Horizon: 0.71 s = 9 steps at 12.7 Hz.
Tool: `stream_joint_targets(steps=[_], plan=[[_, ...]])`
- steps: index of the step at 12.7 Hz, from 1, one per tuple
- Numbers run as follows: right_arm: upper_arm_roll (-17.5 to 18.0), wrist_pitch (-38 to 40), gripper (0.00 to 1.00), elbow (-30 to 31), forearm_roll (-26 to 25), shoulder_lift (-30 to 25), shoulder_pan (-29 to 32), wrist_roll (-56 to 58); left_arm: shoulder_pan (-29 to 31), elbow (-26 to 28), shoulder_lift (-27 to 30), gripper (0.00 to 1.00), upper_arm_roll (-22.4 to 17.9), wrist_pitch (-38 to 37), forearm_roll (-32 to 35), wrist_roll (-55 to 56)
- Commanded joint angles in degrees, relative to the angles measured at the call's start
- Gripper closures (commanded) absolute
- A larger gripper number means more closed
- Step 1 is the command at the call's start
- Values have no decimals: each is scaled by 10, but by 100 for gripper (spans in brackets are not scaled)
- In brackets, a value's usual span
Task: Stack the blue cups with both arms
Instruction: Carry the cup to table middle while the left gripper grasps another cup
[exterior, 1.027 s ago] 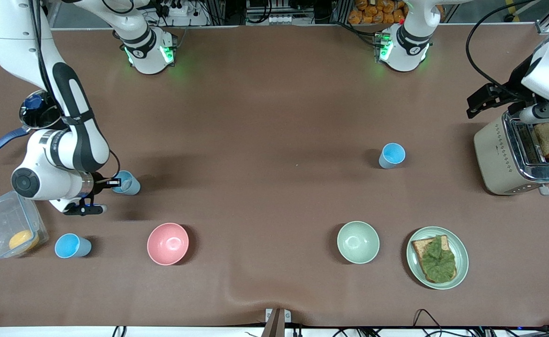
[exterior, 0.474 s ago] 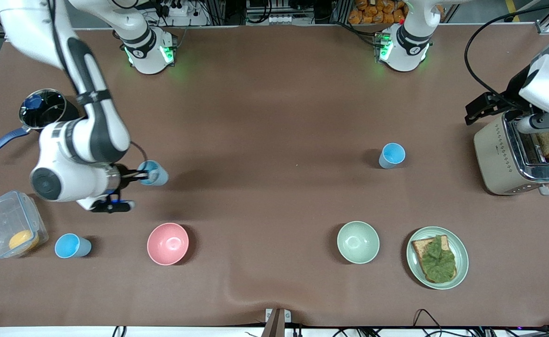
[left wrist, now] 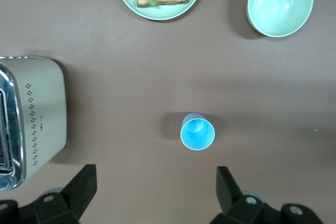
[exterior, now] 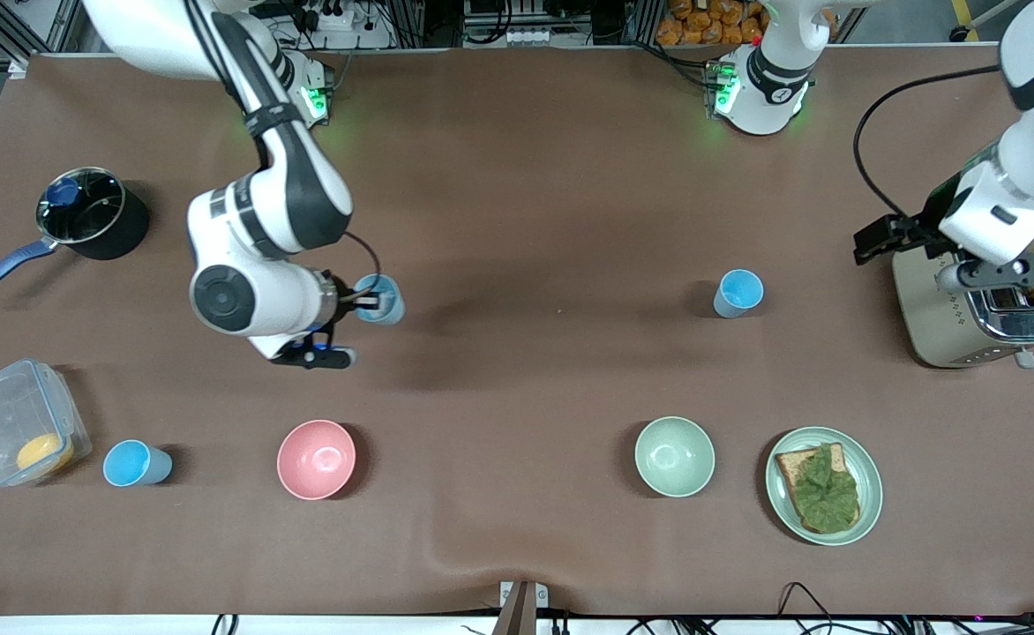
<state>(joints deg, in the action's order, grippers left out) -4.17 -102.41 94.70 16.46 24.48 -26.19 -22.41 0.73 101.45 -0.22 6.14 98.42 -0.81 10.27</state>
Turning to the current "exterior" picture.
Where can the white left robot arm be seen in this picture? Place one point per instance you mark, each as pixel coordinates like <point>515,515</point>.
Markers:
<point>1029,150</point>

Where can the beige chrome toaster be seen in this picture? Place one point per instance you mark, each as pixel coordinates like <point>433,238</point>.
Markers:
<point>936,317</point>

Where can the clear plastic food container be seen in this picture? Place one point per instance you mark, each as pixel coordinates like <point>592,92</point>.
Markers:
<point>5,414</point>

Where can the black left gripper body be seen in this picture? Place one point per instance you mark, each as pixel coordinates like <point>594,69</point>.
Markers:
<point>925,222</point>

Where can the small white power strip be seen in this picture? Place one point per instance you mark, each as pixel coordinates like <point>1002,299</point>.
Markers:
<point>528,37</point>

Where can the green lettuce leaf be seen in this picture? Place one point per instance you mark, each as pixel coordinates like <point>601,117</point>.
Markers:
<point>826,489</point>

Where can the bag of orange buns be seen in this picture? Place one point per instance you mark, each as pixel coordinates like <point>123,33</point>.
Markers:
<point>702,25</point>

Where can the plain blue cup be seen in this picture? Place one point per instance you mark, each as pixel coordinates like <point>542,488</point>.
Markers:
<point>133,463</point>
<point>738,293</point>

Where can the toast slice under lettuce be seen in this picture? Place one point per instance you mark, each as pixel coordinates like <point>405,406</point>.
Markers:
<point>790,463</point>

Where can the brown table cloth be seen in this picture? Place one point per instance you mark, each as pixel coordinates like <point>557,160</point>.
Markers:
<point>517,194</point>

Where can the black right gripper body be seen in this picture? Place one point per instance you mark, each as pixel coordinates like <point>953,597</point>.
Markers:
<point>347,296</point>

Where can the orange round food piece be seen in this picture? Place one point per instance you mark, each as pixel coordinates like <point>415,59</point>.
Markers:
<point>43,452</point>

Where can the blue cup with white paper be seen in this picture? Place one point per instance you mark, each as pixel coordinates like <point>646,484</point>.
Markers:
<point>393,304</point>

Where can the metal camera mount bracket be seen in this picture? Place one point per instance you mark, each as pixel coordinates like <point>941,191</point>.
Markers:
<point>517,608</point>

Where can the pale green plate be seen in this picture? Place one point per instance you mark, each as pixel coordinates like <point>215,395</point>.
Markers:
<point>870,481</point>

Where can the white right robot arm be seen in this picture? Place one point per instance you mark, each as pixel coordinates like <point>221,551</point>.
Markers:
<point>261,220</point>

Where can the pale green bowl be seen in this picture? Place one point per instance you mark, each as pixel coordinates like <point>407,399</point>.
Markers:
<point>674,456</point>

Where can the pink bowl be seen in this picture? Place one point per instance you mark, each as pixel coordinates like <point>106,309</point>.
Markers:
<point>316,459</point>

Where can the white power strip with plugs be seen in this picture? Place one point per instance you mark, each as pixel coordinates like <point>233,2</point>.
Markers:
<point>336,16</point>

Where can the glass pot lid blue knob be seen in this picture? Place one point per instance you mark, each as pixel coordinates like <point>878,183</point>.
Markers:
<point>85,207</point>

